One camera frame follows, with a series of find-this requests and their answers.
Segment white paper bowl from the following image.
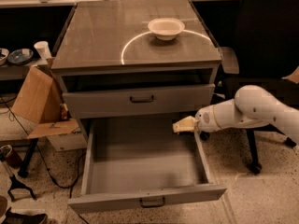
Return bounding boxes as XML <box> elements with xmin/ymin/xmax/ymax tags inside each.
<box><xmin>148</xmin><ymin>18</ymin><xmax>185</xmax><ymax>41</ymax></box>

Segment grey upper drawer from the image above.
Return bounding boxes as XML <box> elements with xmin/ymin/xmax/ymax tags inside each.
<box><xmin>63</xmin><ymin>70</ymin><xmax>214</xmax><ymax>119</ymax></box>

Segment brown cardboard box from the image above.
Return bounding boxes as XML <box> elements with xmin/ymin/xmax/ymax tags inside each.
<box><xmin>12</xmin><ymin>64</ymin><xmax>87</xmax><ymax>151</ymax></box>

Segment black floor cable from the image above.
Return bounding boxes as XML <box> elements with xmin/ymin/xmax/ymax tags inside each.
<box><xmin>0</xmin><ymin>95</ymin><xmax>92</xmax><ymax>224</ymax></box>

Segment white bowl at left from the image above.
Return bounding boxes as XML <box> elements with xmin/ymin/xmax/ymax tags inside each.
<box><xmin>0</xmin><ymin>49</ymin><xmax>9</xmax><ymax>66</ymax></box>

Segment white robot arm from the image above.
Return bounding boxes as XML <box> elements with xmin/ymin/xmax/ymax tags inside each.
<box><xmin>173</xmin><ymin>85</ymin><xmax>299</xmax><ymax>144</ymax></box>

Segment black stand foot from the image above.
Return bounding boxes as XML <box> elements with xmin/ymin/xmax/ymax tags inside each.
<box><xmin>0</xmin><ymin>154</ymin><xmax>37</xmax><ymax>202</ymax></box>

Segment grey open lower drawer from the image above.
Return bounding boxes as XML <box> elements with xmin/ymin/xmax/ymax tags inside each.
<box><xmin>68</xmin><ymin>113</ymin><xmax>226</xmax><ymax>214</ymax></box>

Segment white paper cup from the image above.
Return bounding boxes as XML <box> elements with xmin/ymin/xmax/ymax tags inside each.
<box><xmin>34</xmin><ymin>41</ymin><xmax>51</xmax><ymax>60</ymax></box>

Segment black table leg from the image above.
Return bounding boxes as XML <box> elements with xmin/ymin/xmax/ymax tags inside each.
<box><xmin>18</xmin><ymin>139</ymin><xmax>38</xmax><ymax>178</ymax></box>

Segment dark blue plate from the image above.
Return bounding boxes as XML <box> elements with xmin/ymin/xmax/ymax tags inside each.
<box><xmin>7</xmin><ymin>49</ymin><xmax>34</xmax><ymax>65</ymax></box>

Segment grey drawer cabinet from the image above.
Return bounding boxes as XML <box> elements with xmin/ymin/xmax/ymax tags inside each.
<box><xmin>52</xmin><ymin>0</ymin><xmax>221</xmax><ymax>134</ymax></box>

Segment black office chair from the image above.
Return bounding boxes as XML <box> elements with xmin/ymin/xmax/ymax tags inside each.
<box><xmin>199</xmin><ymin>0</ymin><xmax>299</xmax><ymax>175</ymax></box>

